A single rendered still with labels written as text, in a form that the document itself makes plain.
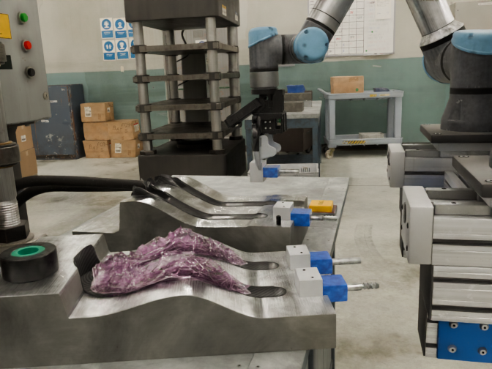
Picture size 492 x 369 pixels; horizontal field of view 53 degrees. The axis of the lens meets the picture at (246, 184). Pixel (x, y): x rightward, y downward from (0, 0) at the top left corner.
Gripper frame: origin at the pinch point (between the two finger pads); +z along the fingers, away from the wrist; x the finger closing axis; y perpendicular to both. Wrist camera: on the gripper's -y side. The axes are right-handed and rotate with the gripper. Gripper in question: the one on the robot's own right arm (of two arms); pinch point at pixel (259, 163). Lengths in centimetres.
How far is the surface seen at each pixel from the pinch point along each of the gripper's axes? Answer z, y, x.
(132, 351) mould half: 13, -2, -73
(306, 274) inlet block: 7, 20, -57
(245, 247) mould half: 10.6, 4.9, -36.1
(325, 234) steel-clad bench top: 15.0, 19.0, -13.5
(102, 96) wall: 3, -385, 576
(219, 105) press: 7, -119, 338
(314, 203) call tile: 11.3, 14.6, 1.0
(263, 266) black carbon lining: 9.9, 11.3, -47.3
